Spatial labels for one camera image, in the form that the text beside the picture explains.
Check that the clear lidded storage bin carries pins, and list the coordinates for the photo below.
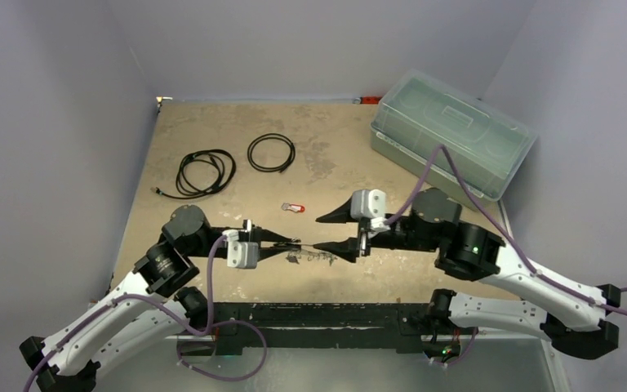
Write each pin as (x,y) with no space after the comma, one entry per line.
(421,112)

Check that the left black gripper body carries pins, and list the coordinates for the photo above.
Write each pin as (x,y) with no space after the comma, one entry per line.
(207,246)

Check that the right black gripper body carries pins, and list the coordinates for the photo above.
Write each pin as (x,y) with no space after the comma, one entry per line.
(360,234)

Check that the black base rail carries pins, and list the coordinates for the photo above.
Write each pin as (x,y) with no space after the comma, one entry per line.
(407,328)

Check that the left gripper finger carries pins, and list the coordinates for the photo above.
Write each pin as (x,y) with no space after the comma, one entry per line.
(268,236)
(291,251)

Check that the red orange clamp tool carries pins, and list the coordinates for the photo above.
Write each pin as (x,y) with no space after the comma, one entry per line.
(367,100)

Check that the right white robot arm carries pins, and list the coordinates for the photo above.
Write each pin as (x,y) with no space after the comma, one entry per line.
(571,316)

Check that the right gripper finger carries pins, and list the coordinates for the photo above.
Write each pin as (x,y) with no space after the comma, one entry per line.
(346,250)
(340,215)

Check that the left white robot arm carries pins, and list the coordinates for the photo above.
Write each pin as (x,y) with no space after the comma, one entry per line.
(169,291)

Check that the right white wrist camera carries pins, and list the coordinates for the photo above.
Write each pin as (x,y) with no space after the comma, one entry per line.
(370,204)

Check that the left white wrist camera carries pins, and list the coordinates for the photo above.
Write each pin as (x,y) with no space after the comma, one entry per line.
(241,252)

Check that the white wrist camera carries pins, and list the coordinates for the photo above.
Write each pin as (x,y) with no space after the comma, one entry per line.
(241,252)
(370,204)

